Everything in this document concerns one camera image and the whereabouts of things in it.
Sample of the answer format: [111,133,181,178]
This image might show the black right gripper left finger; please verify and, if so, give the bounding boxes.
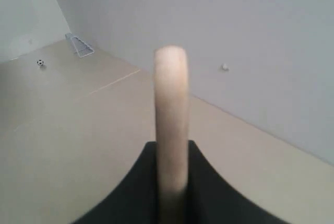
[74,142,158,223]

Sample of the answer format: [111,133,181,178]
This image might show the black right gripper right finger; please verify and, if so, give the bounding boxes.
[186,140,286,223]

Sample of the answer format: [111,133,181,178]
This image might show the white paint brush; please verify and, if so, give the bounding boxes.
[152,45,189,224]

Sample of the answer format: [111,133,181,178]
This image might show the small white toy goal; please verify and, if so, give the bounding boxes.
[65,33,94,58]

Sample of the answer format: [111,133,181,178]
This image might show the tiny black white soccer ball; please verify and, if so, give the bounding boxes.
[37,60,44,67]

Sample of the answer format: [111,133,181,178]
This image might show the small white wall lump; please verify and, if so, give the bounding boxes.
[221,63,230,72]

